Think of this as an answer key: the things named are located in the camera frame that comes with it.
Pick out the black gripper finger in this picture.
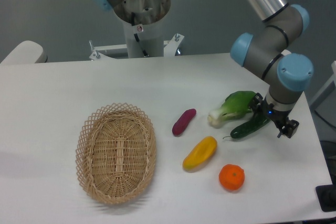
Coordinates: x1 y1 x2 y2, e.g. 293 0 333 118
248 93 263 119
276 119 299 138

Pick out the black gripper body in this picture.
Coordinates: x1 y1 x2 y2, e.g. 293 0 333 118
259 95 293 129

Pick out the green cucumber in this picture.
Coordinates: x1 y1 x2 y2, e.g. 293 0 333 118
223 113 270 140

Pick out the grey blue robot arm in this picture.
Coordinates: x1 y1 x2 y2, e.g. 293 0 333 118
94 0 313 137

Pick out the green bok choy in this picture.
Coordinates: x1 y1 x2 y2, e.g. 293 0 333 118
207 91 256 127

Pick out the yellow mango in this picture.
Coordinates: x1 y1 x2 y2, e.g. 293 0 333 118
182 136 217 171

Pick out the orange tangerine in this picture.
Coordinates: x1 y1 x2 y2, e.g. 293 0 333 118
218 164 245 191

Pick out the black clamp at table edge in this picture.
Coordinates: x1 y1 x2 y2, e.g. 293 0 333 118
316 184 335 212

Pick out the purple sweet potato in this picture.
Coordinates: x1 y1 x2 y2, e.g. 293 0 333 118
172 109 197 136

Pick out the woven wicker basket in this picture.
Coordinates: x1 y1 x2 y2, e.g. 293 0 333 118
76 103 156 205

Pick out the white chair armrest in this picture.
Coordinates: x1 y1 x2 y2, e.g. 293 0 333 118
1 40 48 66

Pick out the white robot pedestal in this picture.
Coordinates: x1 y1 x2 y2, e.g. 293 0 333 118
89 0 184 60

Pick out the black cable on pedestal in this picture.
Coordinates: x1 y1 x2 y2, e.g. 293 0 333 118
130 11 149 58

